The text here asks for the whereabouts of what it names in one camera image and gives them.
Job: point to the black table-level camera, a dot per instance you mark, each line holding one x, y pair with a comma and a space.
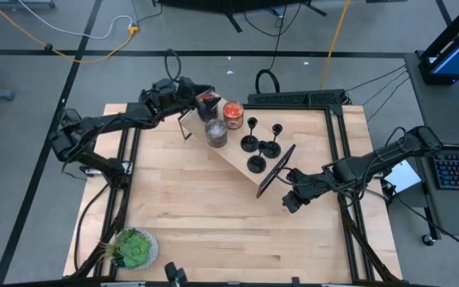
175, 275

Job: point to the black partition screen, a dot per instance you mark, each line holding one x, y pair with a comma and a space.
233, 4

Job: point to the silver aluminium bracket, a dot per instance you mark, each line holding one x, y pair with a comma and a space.
90, 171

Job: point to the orange labelled tin can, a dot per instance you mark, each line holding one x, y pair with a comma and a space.
209, 116

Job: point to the white paper sheet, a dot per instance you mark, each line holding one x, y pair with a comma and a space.
405, 177

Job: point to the succulent in white patterned pot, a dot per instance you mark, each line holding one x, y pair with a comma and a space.
134, 249

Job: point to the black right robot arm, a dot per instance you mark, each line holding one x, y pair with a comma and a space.
373, 159

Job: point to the wooden shelf riser black frame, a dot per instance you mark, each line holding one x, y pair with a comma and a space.
229, 153

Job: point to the grey candle glass jar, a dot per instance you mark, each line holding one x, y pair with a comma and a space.
216, 135

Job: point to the grey office desk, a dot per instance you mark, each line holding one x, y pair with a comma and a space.
444, 115

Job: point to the backlit computer keyboard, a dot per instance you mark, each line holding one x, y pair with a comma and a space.
458, 171

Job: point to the orange candle glass jar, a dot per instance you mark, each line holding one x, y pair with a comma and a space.
233, 115

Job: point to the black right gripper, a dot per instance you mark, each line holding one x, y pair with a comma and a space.
313, 184

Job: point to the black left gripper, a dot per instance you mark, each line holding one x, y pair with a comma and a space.
187, 93

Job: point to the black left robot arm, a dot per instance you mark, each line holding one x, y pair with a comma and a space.
110, 119

